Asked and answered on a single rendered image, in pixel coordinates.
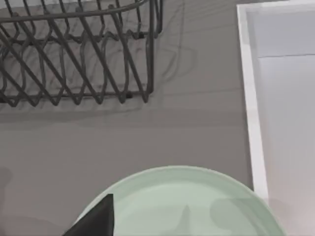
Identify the grey wire dish rack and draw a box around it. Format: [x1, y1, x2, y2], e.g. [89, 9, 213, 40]
[0, 0, 164, 107]

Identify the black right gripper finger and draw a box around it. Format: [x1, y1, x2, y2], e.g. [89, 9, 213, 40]
[63, 193, 115, 236]

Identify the pale green plate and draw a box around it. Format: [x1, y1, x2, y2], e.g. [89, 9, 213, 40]
[75, 165, 286, 236]

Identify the white sink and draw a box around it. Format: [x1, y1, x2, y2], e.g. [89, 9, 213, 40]
[236, 2, 315, 236]

